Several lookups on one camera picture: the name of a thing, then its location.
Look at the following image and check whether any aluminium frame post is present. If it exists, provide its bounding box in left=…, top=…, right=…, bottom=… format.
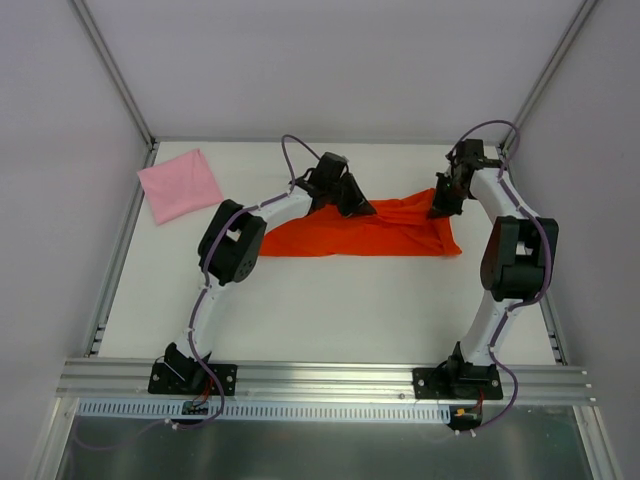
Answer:
left=68, top=0, right=156, bottom=150
left=513, top=0, right=601, bottom=131

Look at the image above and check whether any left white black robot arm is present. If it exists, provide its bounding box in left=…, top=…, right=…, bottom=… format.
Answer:
left=163, top=152, right=376, bottom=393

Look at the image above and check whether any left aluminium frame post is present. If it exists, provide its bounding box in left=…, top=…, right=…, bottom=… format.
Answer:
left=68, top=0, right=156, bottom=150

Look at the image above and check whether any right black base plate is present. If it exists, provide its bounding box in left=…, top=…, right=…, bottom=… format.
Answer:
left=411, top=342, right=504, bottom=401

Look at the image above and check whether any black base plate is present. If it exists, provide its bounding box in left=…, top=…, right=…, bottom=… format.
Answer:
left=411, top=342, right=504, bottom=401
left=147, top=343, right=238, bottom=397

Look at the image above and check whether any white slotted cable duct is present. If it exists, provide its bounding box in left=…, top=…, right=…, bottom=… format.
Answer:
left=76, top=399, right=451, bottom=425

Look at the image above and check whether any orange t shirt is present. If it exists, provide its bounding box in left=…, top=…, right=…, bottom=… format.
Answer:
left=260, top=188, right=462, bottom=257

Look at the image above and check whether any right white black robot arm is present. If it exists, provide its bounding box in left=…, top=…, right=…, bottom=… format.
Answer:
left=428, top=139, right=559, bottom=397

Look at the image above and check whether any right aluminium frame post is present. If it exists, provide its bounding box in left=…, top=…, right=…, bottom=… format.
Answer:
left=513, top=0, right=601, bottom=131

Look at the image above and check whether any folded pink t shirt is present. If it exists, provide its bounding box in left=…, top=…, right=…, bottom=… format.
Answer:
left=137, top=149, right=224, bottom=225

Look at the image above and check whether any aluminium mounting rail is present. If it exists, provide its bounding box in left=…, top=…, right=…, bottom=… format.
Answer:
left=55, top=357, right=597, bottom=405

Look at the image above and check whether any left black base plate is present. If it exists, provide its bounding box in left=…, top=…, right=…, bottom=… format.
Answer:
left=147, top=343, right=238, bottom=397

